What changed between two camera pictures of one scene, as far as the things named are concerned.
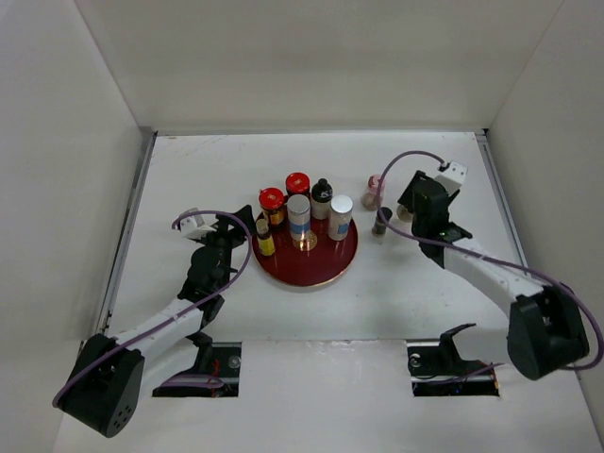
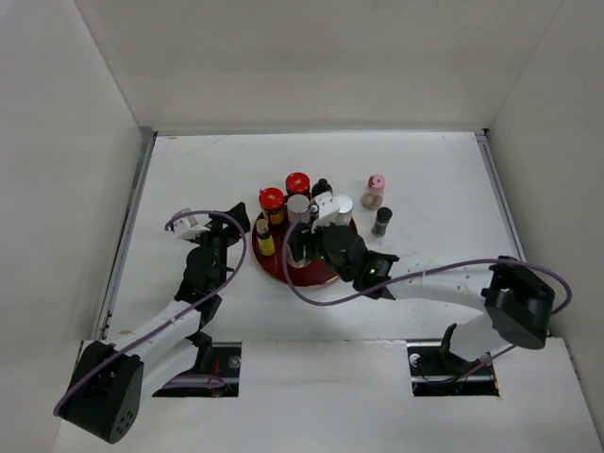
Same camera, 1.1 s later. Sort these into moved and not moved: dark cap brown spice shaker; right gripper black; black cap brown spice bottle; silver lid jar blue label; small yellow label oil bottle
Moved: right gripper black; black cap brown spice bottle
Not moved: small yellow label oil bottle; dark cap brown spice shaker; silver lid jar blue label
